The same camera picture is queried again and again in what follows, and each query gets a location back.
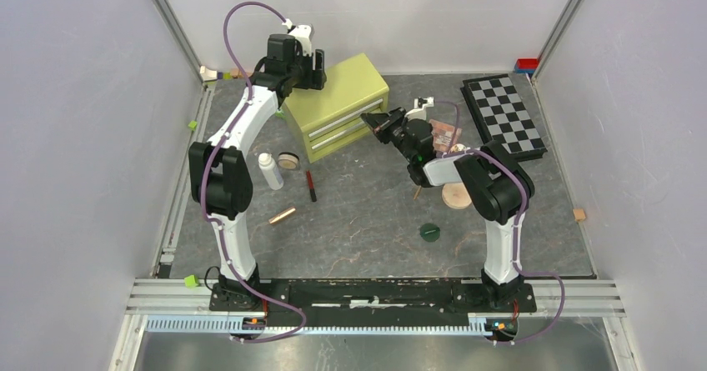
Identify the green cube on rail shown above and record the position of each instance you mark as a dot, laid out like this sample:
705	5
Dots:
191	281

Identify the rose gold lipstick tube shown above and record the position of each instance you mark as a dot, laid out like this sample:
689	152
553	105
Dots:
282	215

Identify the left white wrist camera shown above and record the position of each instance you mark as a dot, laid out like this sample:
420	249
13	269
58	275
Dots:
303	33

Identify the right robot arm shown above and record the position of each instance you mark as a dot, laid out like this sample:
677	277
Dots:
499	189

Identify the black white checkerboard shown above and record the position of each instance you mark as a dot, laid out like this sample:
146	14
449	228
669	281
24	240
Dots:
500	115

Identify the round powder jar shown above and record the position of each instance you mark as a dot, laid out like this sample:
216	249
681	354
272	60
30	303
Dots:
288	161

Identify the red black lip pencil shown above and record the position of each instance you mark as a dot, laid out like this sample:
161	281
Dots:
311	188

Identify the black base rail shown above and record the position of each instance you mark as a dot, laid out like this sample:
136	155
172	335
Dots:
371	302

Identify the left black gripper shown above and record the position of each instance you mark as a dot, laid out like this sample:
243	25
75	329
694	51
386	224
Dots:
316	79

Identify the green round puff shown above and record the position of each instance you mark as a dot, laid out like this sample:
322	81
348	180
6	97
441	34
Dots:
430	232

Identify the wooden toy blocks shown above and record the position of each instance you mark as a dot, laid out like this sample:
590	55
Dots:
210	75

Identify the green metal drawer box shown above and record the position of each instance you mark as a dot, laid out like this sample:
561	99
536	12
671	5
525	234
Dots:
325	120

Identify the red blue blocks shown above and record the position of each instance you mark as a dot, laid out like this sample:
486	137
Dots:
526	65

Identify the round pink powder puff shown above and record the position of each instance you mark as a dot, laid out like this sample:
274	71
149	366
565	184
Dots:
456	196

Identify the small wooden cube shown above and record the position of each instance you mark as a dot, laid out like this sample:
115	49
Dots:
579	215

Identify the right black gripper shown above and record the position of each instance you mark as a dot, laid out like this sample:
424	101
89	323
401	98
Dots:
381	120

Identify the pink eyeshadow palette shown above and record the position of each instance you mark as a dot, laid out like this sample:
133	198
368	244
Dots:
445	136

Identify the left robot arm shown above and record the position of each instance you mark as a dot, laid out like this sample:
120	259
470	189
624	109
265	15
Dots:
220	181

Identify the white plastic bottle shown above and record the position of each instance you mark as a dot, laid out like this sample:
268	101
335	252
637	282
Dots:
270	171

